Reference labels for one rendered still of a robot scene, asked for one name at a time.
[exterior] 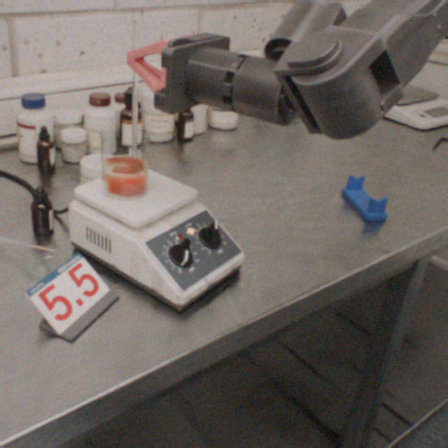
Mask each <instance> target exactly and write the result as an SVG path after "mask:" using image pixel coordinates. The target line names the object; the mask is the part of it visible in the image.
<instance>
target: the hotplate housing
mask: <svg viewBox="0 0 448 448"><path fill-rule="evenodd" d="M206 209H207V208H206V207H205V206H204V205H202V204H201V203H200V202H198V201H195V200H193V201H191V202H189V203H187V204H185V205H183V206H180V207H179V208H177V209H175V210H173V211H171V212H169V213H167V214H165V215H163V216H161V217H159V218H157V219H155V221H153V222H151V223H149V224H147V225H145V226H143V227H131V226H129V225H127V224H125V223H124V222H121V221H119V220H117V218H115V217H113V216H111V215H109V214H107V213H106V212H104V211H102V210H100V209H98V208H96V207H94V206H92V205H90V204H89V203H87V202H85V201H83V200H81V199H77V200H74V201H71V203H69V206H68V213H69V235H70V241H71V245H72V246H75V247H76V248H78V249H79V250H81V251H83V252H84V253H86V254H88V255H89V256H91V257H93V258H94V259H96V260H97V261H99V262H101V263H102V264H104V265H106V266H107V267H109V268H110V269H112V270H114V271H115V272H117V273H119V274H120V275H122V276H124V277H125V279H128V280H129V281H131V282H133V283H134V284H136V285H138V286H139V287H141V288H142V289H144V290H146V291H147V292H149V293H151V294H152V295H154V296H156V297H157V298H159V299H160V300H162V301H164V302H165V303H167V304H169V305H170V306H172V307H174V308H175V309H177V310H178V311H180V310H182V309H184V308H185V307H187V306H188V305H189V304H191V303H192V302H194V301H195V300H196V299H198V298H199V297H201V296H202V295H204V294H205V293H206V292H208V291H209V290H211V289H212V288H213V287H215V286H216V285H218V284H219V283H220V282H222V281H223V280H225V279H226V278H227V276H229V275H230V274H232V273H233V272H235V271H236V270H238V269H240V268H241V267H242V263H244V260H245V255H244V251H243V249H242V248H241V247H240V246H239V245H237V244H236V242H235V241H234V240H233V239H232V238H231V237H230V235H229V234H228V233H227V232H226V231H225V230H224V228H223V227H222V226H221V225H220V224H219V223H218V221H217V219H216V218H215V217H214V216H213V215H212V213H211V212H210V211H209V210H208V209H207V210H208V212H209V213H210V214H211V215H212V216H213V217H214V219H215V221H217V223H218V224H219V225H220V227H221V228H222V229H223V230H224V231H225V232H226V234H227V235H228V236H229V237H230V238H231V239H232V241H233V242H234V243H235V244H236V245H237V246H239V248H240V249H241V250H242V252H241V253H240V254H239V255H236V256H235V257H233V258H232V259H230V260H229V261H227V262H226V263H224V264H223V265H221V266H220V267H218V268H217V269H215V270H214V271H212V272H211V273H209V274H208V275H206V276H205V277H203V278H202V280H201V281H199V282H198V283H196V284H195V285H193V286H192V287H190V288H189V289H187V290H186V291H183V290H182V289H180V288H179V287H178V285H177V284H176V283H175V282H174V280H173V278H172V277H171V276H170V274H169V273H168V272H167V271H166V269H165V268H164V267H163V266H162V264H161V263H160V262H159V261H158V259H157V258H156V257H155V256H154V254H153V253H152V252H151V251H150V249H149V248H148V247H147V246H146V244H145V242H147V241H148V240H150V239H152V238H154V237H156V236H158V235H160V234H162V233H163V232H165V231H167V230H169V229H171V228H173V227H175V226H176V225H178V224H180V223H183V222H185V221H187V219H189V218H191V217H192V216H194V215H196V214H198V213H200V212H202V211H204V210H206Z"/></svg>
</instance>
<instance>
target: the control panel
mask: <svg viewBox="0 0 448 448"><path fill-rule="evenodd" d="M213 222H215V219H214V217H213V216H212V215H211V214H210V213H209V212H208V210H207V209H206V210H204V211H202V212H200V213H198V214H196V215H194V216H192V217H191V218H189V219H187V221H185V222H183V223H180V224H178V225H176V226H175V227H173V228H171V229H169V230H167V231H165V232H163V233H162V234H160V235H158V236H156V237H154V238H152V239H150V240H148V241H147V242H145V244H146V246H147V247H148V248H149V249H150V251H151V252H152V253H153V254H154V256H155V257H156V258H157V259H158V261H159V262H160V263H161V264H162V266H163V267H164V268H165V269H166V271H167V272H168V273H169V274H170V276H171V277H172V278H173V280H174V282H175V283H176V284H177V285H178V287H179V288H180V289H182V290H183V291H186V290H187V289H189V288H190V287H192V286H193V285H195V284H196V283H198V282H199V281H201V280H202V278H203V277H205V276H206V275H208V274H209V273H211V272H212V271H214V270H215V269H217V268H218V267H220V266H221V265H223V264H224V263H226V262H227V261H229V260H230V259H232V258H233V257H235V256H236V255H239V254H240V253H241V252H242V250H241V249H240V248H239V246H237V245H236V244H235V243H234V242H233V241H232V239H231V238H230V237H229V236H228V235H227V234H226V232H225V231H224V230H223V229H222V228H221V227H220V225H219V235H220V237H221V240H222V243H221V246H220V247H219V248H217V249H209V248H207V247H205V246H204V245H203V244H202V243H201V241H200V239H199V232H200V230H201V229H202V228H205V227H208V228H209V226H210V225H211V224H212V223H213ZM189 229H193V230H194V234H190V233H189V231H188V230H189ZM177 235H183V236H184V239H185V238H189V239H190V240H191V251H192V253H193V255H194V261H193V263H192V264H191V265H190V266H189V267H185V268H183V267H178V266H176V265H175V264H174V263H173V262H172V261H171V260H170V258H169V255H168V250H169V248H170V247H171V246H172V245H174V244H180V243H181V242H183V240H184V239H183V240H179V239H178V238H177Z"/></svg>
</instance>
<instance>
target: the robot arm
mask: <svg viewBox="0 0 448 448"><path fill-rule="evenodd" d="M447 34H448V0H372V1H371V2H368V3H367V4H365V5H364V6H362V8H361V9H357V10H356V11H354V12H353V13H352V14H351V15H350V16H349V17H348V16H347V14H346V12H345V10H344V7H343V5H342V2H340V1H336V2H335V3H327V2H325V0H324V1H323V0H297V1H296V2H295V3H294V4H293V5H292V7H291V8H290V10H289V11H288V13H287V14H286V16H285V17H284V19H283V20H282V21H281V23H280V24H279V26H278V28H277V30H276V31H275V33H274V34H273V36H272V37H270V39H269V40H268V41H267V43H266V44H265V46H264V57H265V58H264V57H259V56H254V55H249V54H245V53H240V52H235V51H230V45H231V38H230V37H228V36H222V35H218V34H212V33H207V32H205V33H200V34H187V35H183V36H178V37H172V38H167V39H163V40H160V41H158V42H155V43H152V44H149V45H146V46H143V47H140V48H137V49H134V50H130V51H127V53H126V64H127V66H128V67H129V68H131V69H132V70H133V71H134V72H136V73H137V74H138V75H139V76H140V77H141V78H142V79H143V80H144V82H145V83H146V84H147V85H148V87H149V88H150V89H151V91H152V92H153V93H154V104H153V106H154V109H155V110H158V111H160V112H162V113H166V114H169V115H174V114H176V113H179V112H183V111H186V110H188V109H191V108H194V107H196V106H199V105H206V106H209V107H213V108H217V109H220V110H224V111H227V112H231V113H236V114H240V115H243V116H247V117H250V118H254V119H258V120H261V121H265V122H268V123H272V124H276V125H279V126H288V125H290V123H292V121H293V120H294V119H295V117H296V116H297V114H298V115H299V117H300V118H301V120H302V122H303V124H304V125H305V127H306V129H307V130H308V132H309V134H321V135H325V136H327V137H328V138H331V139H334V140H346V139H351V138H354V137H357V136H360V135H363V134H364V133H366V132H368V131H369V130H371V129H372V128H373V127H374V126H375V125H376V124H377V122H378V121H379V120H380V119H381V118H382V117H383V116H384V115H385V114H386V113H388V112H389V111H390V110H391V109H392V108H393V107H394V106H395V105H396V104H397V103H398V102H399V101H400V100H401V99H402V98H403V97H404V96H405V93H404V91H403V89H404V88H405V86H406V85H407V84H408V83H409V82H410V81H411V80H413V79H414V78H415V77H416V76H417V75H418V74H419V73H420V72H421V71H422V69H423V68H424V67H425V65H426V63H427V61H428V59H429V57H430V54H431V53H432V52H433V50H434V49H435V48H437V46H438V45H439V44H440V43H441V41H442V40H443V39H444V38H445V37H446V35H447ZM155 53H158V54H160V55H161V68H162V71H160V70H158V69H156V68H155V67H153V66H152V65H150V64H149V63H147V62H145V56H147V55H151V54H155ZM138 60H139V62H138Z"/></svg>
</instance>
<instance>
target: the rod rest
mask: <svg viewBox="0 0 448 448"><path fill-rule="evenodd" d="M364 181H365V176H364V175H362V176H359V177H358V178H357V179H355V178H354V177H353V176H352V175H349V178H348V183H347V187H343V189H342V193H343V194H344V195H345V197H346V198H347V199H348V200H349V201H350V202H351V204H352V205H353V206H354V207H355V208H356V209H357V211H358V212H359V213H360V215H362V216H363V217H364V219H365V220H366V221H385V220H386V218H387V215H386V212H385V211H384V209H385V205H386V202H387V198H386V197H382V198H381V199H380V200H378V201H377V200H376V199H375V198H374V197H370V196H369V194H368V193H367V192H366V191H365V190H364V189H363V185H364Z"/></svg>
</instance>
